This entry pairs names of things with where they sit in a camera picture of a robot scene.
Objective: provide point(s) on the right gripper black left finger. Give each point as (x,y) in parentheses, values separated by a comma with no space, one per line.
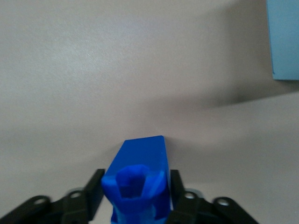
(77,205)

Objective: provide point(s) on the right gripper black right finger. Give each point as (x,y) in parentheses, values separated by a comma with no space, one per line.
(194,210)

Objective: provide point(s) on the blue plastic part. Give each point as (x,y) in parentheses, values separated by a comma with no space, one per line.
(140,158)

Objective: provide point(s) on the gray square base block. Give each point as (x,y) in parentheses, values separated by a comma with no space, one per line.
(285,39)

